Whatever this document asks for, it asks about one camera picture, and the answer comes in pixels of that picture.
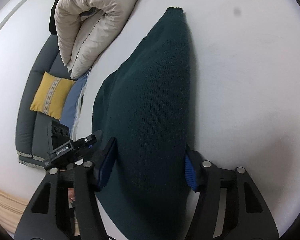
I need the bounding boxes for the dark green knit sweater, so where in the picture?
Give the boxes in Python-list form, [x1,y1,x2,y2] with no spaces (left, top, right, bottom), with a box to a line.
[92,7,190,239]

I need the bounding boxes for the blue pillow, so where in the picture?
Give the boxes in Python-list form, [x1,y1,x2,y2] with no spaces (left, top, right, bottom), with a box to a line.
[60,71,90,140]

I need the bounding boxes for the grey upholstered headboard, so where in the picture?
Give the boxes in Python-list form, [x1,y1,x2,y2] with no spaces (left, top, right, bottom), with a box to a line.
[15,33,73,169]

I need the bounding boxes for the yellow cushion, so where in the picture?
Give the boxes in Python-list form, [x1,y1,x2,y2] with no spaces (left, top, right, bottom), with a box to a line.
[30,72,75,120]

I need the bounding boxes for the beige folded duvet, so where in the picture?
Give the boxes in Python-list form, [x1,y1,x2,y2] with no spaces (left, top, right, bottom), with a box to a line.
[54,0,138,79]

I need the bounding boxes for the black garment on duvet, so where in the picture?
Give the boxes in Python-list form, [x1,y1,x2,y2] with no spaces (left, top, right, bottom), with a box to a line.
[48,0,77,35]

